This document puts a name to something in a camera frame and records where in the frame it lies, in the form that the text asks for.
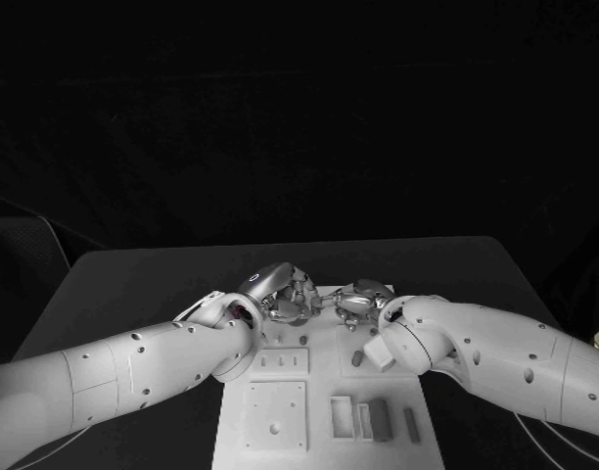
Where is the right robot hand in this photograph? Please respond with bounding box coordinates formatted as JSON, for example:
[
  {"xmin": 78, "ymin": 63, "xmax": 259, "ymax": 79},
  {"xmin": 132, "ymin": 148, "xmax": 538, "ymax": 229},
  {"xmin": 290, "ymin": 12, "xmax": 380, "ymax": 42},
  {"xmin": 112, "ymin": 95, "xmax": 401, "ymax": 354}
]
[{"xmin": 312, "ymin": 278, "xmax": 400, "ymax": 334}]

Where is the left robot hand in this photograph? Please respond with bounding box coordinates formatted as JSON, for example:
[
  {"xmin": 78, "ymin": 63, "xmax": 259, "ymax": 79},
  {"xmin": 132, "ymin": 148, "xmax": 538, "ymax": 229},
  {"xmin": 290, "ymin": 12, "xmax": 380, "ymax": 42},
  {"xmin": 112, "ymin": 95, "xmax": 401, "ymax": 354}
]
[{"xmin": 234, "ymin": 261, "xmax": 329, "ymax": 327}]

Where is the white task board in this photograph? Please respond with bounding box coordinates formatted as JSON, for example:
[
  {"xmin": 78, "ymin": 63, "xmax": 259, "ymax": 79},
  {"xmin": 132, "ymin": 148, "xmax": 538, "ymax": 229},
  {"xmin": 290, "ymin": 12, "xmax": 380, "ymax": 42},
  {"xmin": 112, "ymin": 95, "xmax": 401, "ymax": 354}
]
[{"xmin": 211, "ymin": 283, "xmax": 447, "ymax": 470}]

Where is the thick long grey block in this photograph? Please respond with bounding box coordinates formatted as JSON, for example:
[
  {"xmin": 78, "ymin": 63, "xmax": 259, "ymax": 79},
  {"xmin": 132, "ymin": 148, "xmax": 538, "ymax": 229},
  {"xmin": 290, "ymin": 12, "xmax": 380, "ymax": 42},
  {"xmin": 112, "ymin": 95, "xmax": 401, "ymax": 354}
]
[{"xmin": 367, "ymin": 398, "xmax": 396, "ymax": 443}]

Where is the thin long grey block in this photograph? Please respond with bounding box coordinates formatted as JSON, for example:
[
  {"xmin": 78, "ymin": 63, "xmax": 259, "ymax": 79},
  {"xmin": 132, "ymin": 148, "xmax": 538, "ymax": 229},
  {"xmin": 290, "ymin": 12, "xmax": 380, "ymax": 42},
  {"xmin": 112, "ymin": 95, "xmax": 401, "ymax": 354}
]
[{"xmin": 403, "ymin": 406, "xmax": 423, "ymax": 444}]

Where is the white cable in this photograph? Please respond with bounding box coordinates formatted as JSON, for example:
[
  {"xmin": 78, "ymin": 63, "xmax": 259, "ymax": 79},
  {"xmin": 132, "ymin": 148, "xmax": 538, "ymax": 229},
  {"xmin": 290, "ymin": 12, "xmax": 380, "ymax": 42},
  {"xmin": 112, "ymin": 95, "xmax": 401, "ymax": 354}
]
[
  {"xmin": 172, "ymin": 291, "xmax": 227, "ymax": 324},
  {"xmin": 512, "ymin": 411, "xmax": 566, "ymax": 470},
  {"xmin": 12, "ymin": 425, "xmax": 96, "ymax": 470},
  {"xmin": 540, "ymin": 420, "xmax": 599, "ymax": 470}
]

